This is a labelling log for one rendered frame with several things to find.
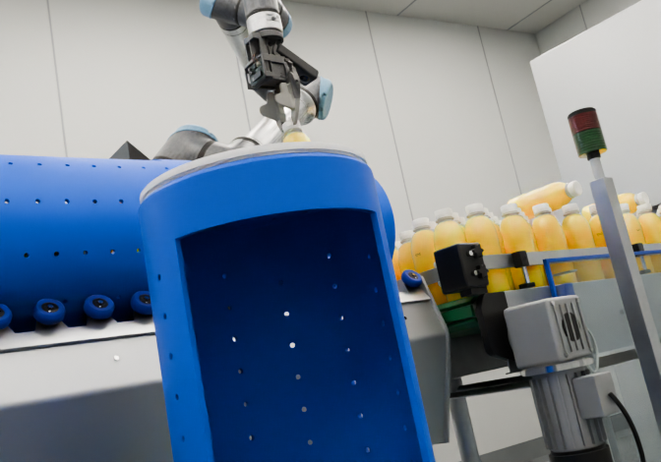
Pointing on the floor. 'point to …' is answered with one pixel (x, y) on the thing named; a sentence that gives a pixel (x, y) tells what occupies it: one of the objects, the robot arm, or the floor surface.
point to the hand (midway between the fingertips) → (290, 123)
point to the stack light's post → (630, 287)
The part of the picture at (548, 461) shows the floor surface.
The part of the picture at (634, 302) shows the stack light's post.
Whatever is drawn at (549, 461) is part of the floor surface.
